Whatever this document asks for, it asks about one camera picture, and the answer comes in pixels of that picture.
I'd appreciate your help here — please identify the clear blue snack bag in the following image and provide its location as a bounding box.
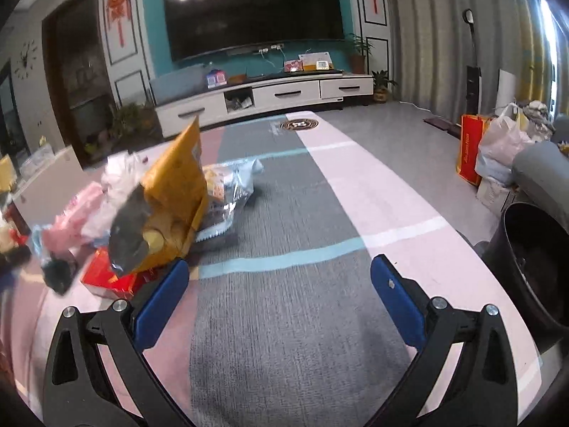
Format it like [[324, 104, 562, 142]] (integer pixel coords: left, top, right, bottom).
[[195, 158, 264, 243]]

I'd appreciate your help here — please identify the black trash bin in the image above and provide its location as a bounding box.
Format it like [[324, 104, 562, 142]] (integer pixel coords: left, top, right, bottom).
[[481, 202, 568, 353]]

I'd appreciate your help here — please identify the large wall television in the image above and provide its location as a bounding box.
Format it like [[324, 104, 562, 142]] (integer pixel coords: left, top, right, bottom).
[[164, 0, 343, 61]]

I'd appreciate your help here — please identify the dark green plastic bag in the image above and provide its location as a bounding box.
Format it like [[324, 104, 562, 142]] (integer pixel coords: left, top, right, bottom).
[[42, 252, 78, 296]]

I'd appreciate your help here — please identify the striped pink grey tablecloth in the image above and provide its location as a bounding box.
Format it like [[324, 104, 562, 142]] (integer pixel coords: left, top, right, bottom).
[[1, 120, 541, 426]]

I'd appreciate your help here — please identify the translucent white plastic bag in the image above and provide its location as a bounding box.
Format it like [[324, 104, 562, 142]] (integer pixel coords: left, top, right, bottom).
[[100, 151, 149, 211]]

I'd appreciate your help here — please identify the white TV cabinet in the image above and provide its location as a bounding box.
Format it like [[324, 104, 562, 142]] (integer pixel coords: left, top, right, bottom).
[[156, 72, 374, 138]]

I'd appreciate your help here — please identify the yellow chip bag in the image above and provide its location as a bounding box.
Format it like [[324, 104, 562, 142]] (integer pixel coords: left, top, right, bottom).
[[108, 118, 208, 276]]

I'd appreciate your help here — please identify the red cigarette box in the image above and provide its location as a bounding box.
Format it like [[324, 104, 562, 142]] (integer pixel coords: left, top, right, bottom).
[[81, 247, 156, 300]]

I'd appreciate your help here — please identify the red gift bag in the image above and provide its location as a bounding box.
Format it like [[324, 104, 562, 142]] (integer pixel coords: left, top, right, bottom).
[[456, 115, 492, 187]]

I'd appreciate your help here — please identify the pink plastic package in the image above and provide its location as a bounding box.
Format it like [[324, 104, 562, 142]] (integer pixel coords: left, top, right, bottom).
[[39, 181, 104, 254]]

